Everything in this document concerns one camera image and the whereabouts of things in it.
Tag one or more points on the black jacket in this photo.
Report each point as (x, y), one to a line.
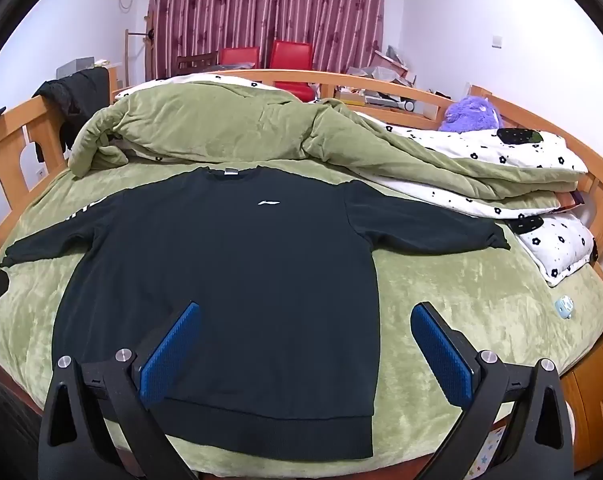
(78, 97)

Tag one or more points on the purple plush toy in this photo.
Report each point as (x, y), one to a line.
(469, 112)

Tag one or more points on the black long-sleeve sweatshirt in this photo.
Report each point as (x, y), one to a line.
(231, 285)

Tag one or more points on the dark wooden chair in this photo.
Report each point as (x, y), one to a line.
(196, 61)

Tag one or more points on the red chair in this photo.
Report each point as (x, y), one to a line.
(291, 57)
(239, 56)

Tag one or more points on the white flower-print pillow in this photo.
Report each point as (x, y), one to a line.
(556, 250)

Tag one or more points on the white wall switch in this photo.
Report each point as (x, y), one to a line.
(497, 41)

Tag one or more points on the wooden coat rack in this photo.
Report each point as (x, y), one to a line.
(127, 55)

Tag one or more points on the pile of boxes and papers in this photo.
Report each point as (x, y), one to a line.
(381, 80)

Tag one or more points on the small light blue toy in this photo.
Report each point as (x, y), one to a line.
(564, 307)

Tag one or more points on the grey box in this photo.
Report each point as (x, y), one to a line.
(76, 67)

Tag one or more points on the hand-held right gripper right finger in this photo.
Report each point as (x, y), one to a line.
(441, 355)

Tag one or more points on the maroon striped curtain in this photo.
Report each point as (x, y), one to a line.
(266, 5)

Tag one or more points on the green plush bed blanket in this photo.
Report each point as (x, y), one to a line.
(456, 300)

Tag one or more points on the star-print cloth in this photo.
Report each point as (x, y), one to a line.
(491, 455)

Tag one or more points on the green quilt with flower lining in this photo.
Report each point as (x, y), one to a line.
(206, 120)

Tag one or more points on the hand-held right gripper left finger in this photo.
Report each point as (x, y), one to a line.
(171, 355)

